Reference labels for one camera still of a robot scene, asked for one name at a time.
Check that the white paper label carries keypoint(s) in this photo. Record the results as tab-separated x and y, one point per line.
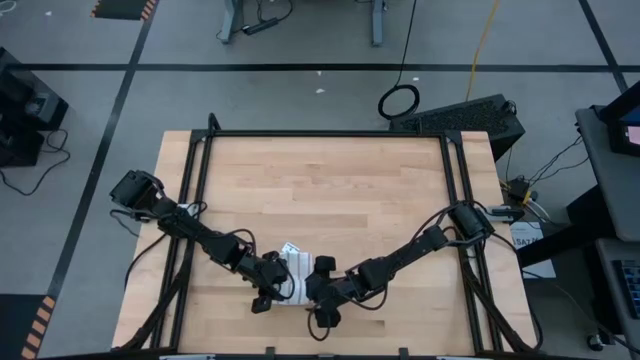
537	260

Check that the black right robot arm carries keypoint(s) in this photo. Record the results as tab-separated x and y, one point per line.
420	245

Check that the black power adapter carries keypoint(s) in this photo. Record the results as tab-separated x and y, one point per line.
517	189

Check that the black aluminium table frame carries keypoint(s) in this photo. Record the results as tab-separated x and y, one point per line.
325	134

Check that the black caster wheel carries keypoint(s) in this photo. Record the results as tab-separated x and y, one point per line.
595	341

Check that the black cart base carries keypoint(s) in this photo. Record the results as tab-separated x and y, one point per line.
595	215

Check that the grey desk leg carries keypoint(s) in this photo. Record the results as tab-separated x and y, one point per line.
231	20
377	22

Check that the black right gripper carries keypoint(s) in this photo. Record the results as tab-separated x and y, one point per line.
327	292

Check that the black mat with orange stripes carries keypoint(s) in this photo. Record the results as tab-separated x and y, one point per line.
120	9
20	325

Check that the black cart monitor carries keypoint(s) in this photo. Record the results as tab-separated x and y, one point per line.
620	120

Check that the black computer tower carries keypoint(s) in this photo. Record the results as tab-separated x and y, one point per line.
460	120

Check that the black power strip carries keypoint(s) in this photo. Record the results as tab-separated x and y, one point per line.
260	26

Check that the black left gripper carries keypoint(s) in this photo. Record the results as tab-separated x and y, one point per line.
267	280

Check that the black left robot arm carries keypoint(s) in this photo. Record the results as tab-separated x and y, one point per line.
200	232

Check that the black equipment stack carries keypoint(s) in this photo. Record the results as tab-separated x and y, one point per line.
25	100

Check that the grey cart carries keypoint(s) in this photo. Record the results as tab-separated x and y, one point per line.
615	190

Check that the black keyboard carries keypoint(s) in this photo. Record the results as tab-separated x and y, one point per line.
631	290

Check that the white striped towel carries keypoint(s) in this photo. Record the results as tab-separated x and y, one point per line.
300	270

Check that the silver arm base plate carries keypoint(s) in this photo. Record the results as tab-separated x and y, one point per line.
505	212
182	207

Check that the grey keyboard shelf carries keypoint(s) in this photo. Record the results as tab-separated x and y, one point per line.
607	280

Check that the black table edge clip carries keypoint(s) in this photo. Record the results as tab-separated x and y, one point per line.
403	351
270	351

